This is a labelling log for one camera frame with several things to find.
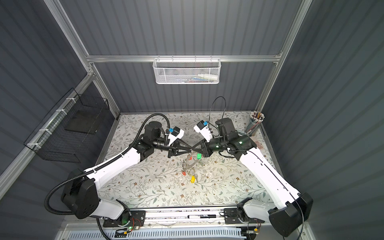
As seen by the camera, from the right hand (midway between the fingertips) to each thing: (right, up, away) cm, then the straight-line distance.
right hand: (195, 149), depth 68 cm
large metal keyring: (0, -10, +11) cm, 15 cm away
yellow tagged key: (-1, -20, +19) cm, 27 cm away
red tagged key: (-6, -14, +9) cm, 17 cm away
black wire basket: (-64, +7, +4) cm, 64 cm away
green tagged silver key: (+2, -4, +5) cm, 7 cm away
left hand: (-2, 0, +2) cm, 3 cm away
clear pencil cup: (+39, +16, +26) cm, 49 cm away
